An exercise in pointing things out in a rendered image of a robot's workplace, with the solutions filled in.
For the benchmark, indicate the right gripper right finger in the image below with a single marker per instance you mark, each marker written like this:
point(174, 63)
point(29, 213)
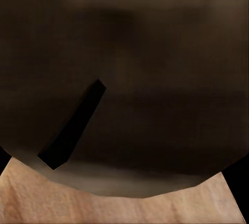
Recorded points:
point(237, 178)

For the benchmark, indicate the pillar candle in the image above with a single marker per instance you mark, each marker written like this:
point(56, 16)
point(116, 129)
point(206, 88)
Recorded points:
point(125, 98)

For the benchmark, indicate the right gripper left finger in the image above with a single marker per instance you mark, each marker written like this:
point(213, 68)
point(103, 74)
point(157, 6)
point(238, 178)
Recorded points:
point(4, 159)

